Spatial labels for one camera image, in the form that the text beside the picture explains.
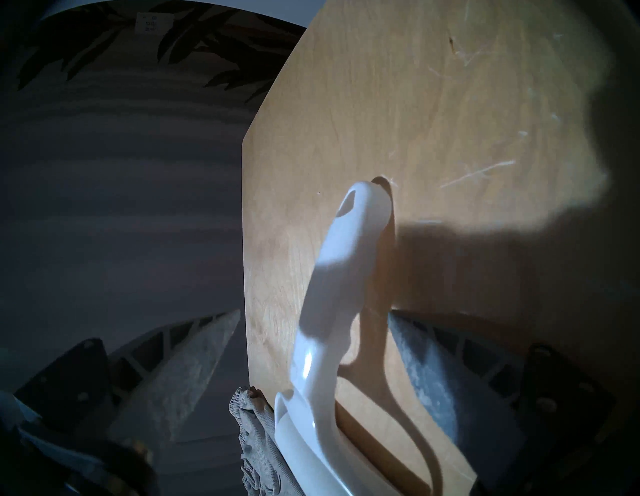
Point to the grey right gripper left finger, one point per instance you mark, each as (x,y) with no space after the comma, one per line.
(180,370)

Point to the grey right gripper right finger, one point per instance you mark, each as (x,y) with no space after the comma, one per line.
(480,400)

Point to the white lint roller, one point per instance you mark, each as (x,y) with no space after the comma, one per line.
(330,300)

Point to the grey pleated curtain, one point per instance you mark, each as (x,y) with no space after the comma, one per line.
(120,200)

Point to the tall dark leafy plant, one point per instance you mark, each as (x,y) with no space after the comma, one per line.
(200,35)

